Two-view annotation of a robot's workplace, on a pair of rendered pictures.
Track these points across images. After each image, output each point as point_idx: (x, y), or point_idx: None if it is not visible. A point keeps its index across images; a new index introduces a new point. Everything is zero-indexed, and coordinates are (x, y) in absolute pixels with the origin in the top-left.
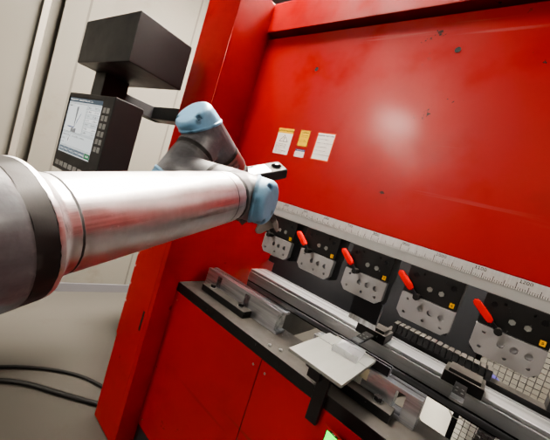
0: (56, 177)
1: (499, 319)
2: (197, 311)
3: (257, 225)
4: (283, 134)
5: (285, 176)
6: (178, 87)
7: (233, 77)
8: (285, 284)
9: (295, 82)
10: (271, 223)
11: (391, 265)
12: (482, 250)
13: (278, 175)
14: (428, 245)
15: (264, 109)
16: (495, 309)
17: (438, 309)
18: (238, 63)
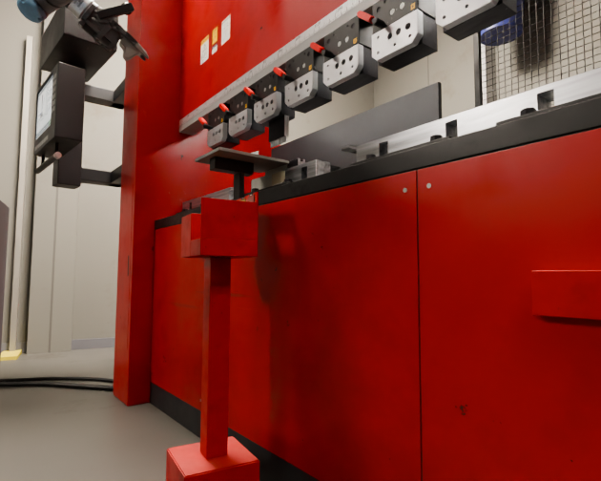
0: None
1: (333, 48)
2: (169, 229)
3: (125, 51)
4: (203, 45)
5: (132, 9)
6: (113, 49)
7: (155, 22)
8: None
9: (202, 0)
10: (135, 48)
11: (276, 74)
12: (315, 11)
13: (125, 8)
14: (290, 38)
15: (190, 37)
16: (329, 44)
17: (304, 77)
18: (157, 10)
